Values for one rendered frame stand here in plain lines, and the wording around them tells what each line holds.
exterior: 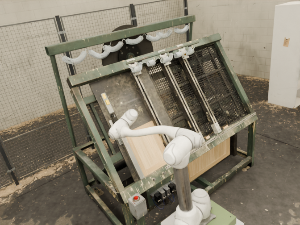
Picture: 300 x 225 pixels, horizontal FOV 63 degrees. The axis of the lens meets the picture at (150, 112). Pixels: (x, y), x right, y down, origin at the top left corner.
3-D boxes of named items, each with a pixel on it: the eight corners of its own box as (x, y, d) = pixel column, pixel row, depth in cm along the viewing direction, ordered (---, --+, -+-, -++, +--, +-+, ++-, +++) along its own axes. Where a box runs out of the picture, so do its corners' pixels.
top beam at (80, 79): (70, 89, 241) (71, 86, 233) (65, 80, 242) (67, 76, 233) (217, 42, 352) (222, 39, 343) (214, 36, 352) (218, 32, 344)
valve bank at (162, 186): (157, 215, 244) (154, 197, 234) (149, 207, 255) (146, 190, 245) (193, 190, 269) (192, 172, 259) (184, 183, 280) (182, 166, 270)
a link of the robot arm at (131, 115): (127, 111, 212) (117, 121, 205) (132, 104, 199) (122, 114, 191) (136, 120, 212) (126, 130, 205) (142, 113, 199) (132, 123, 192)
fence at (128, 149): (139, 179, 249) (140, 179, 246) (99, 95, 253) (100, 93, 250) (143, 177, 252) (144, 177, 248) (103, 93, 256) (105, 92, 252)
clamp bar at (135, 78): (169, 161, 269) (181, 159, 249) (122, 64, 274) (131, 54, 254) (176, 157, 274) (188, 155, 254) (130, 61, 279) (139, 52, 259)
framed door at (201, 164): (185, 183, 326) (186, 184, 324) (182, 148, 302) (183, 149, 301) (228, 153, 371) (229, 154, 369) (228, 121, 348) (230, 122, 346)
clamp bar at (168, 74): (196, 144, 291) (210, 141, 270) (153, 55, 296) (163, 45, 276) (202, 141, 296) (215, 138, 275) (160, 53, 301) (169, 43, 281)
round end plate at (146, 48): (110, 95, 318) (97, 31, 285) (108, 93, 323) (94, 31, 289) (158, 77, 358) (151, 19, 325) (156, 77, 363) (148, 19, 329)
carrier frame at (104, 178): (136, 257, 268) (123, 201, 233) (85, 192, 372) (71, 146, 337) (253, 164, 378) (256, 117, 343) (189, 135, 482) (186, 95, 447)
